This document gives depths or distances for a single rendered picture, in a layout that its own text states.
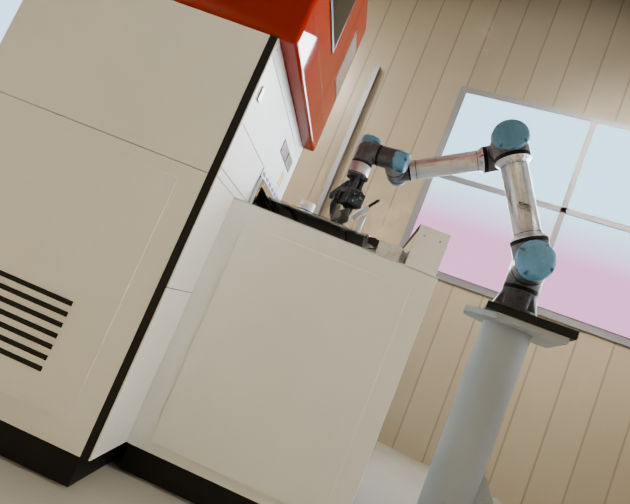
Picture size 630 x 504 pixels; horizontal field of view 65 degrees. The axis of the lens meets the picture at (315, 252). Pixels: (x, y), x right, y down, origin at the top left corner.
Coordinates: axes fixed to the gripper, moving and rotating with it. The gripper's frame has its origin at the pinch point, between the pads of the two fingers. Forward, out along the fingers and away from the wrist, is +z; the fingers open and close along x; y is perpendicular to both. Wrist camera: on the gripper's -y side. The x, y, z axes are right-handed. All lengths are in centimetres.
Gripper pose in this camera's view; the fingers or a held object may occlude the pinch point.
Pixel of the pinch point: (332, 226)
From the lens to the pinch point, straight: 178.9
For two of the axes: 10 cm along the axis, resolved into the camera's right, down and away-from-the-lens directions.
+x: 7.8, 3.9, 5.0
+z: -3.8, 9.2, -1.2
